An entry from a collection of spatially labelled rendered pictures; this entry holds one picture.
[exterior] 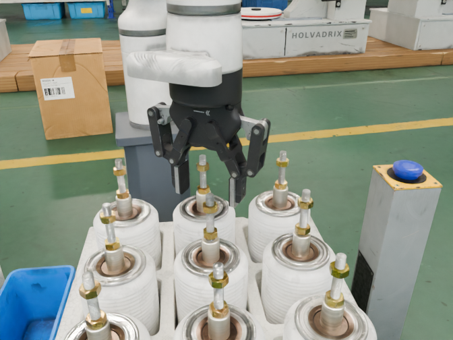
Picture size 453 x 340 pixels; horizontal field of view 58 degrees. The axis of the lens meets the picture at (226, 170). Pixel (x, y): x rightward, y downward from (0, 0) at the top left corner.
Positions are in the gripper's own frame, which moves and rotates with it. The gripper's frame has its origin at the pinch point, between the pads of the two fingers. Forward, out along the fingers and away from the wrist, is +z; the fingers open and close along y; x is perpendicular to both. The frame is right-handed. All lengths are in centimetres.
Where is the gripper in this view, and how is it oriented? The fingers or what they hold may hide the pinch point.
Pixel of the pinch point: (207, 187)
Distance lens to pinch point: 48.0
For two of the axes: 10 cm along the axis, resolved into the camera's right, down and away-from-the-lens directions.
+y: -9.1, -2.0, 3.7
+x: -4.2, 4.2, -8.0
